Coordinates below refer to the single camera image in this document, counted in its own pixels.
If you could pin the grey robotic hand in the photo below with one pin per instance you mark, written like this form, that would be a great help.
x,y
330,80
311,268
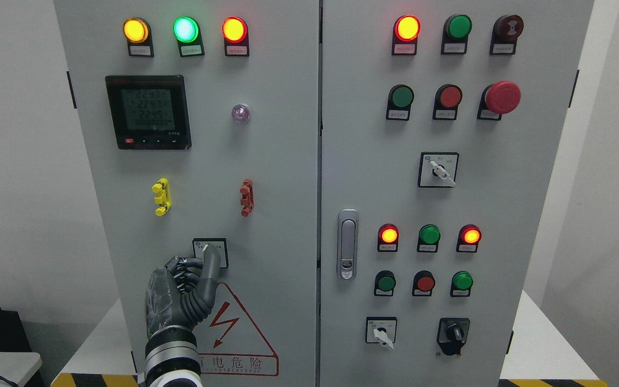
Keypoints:
x,y
183,291

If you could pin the white rotary switch door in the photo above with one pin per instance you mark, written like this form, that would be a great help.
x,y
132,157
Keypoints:
x,y
218,244

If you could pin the silver black robot forearm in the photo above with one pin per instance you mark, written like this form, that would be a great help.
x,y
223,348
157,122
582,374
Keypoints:
x,y
172,358

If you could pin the green lit indicator light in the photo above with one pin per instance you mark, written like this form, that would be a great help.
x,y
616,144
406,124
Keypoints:
x,y
188,35

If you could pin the yellow indicator light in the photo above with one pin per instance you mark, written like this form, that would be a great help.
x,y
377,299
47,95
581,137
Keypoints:
x,y
139,37

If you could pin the red electric hazard warning sticker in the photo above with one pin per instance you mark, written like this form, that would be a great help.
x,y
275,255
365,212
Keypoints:
x,y
230,343

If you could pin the yellow terminal clip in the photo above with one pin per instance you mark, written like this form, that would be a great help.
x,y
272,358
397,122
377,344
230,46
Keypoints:
x,y
162,196

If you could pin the red terminal clip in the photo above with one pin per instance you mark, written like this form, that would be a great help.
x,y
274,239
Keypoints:
x,y
247,200

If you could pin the white side table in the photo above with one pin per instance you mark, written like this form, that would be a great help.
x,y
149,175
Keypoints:
x,y
19,367

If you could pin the black digital power meter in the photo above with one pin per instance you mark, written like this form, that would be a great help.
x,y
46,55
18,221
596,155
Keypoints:
x,y
149,112

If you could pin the clear small lamp bulb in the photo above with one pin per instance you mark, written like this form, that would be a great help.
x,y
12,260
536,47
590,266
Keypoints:
x,y
241,113

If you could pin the green push button lower left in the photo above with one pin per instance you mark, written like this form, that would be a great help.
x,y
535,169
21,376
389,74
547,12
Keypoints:
x,y
384,284

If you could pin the green push button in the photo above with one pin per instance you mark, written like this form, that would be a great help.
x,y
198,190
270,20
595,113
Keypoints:
x,y
399,101
384,284
461,284

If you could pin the red lit indicator lower left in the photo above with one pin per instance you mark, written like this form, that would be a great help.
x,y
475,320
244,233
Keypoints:
x,y
388,238

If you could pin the grey electrical cabinet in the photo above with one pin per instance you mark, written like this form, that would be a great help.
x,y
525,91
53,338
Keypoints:
x,y
317,81

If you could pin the red push button lower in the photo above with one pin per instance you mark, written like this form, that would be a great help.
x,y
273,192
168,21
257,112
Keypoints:
x,y
423,284

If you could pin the red push button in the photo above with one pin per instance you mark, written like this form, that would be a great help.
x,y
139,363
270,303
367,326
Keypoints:
x,y
446,102
423,284

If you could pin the green indicator lower middle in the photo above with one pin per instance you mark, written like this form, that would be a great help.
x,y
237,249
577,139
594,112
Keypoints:
x,y
428,239

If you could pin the red lit indicator light left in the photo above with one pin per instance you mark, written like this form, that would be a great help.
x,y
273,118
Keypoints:
x,y
236,39

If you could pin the green push button lower right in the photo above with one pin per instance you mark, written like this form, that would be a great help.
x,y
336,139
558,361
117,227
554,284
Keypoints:
x,y
461,284

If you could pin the red lit indicator lower right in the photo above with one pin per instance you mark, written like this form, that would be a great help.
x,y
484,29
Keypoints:
x,y
468,239

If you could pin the green push button upper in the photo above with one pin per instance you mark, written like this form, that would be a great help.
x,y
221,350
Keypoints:
x,y
399,101

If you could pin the red push button upper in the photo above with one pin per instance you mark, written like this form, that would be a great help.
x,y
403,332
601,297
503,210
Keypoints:
x,y
446,102

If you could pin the red lit indicator top right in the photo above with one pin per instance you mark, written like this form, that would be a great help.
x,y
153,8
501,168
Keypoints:
x,y
406,31

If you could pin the red emergency stop mushroom button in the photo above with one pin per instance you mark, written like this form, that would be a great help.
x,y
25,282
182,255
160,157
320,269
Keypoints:
x,y
497,99

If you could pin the green indicator top right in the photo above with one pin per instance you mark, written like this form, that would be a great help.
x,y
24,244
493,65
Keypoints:
x,y
455,32

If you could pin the dark red buzzer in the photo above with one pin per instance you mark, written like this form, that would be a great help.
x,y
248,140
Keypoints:
x,y
505,33

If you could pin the silver door handle lock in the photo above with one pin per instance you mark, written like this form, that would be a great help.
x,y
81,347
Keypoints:
x,y
347,243

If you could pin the white rotary switch lower right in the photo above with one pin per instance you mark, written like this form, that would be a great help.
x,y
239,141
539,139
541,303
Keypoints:
x,y
381,331

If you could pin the white rotary switch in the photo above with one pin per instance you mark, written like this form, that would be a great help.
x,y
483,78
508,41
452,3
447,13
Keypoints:
x,y
438,169
381,331

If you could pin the black rotary selector switch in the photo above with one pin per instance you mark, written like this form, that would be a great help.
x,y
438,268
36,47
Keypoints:
x,y
452,335

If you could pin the white rotary switch upper right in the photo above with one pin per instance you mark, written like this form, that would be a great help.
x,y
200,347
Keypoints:
x,y
438,169

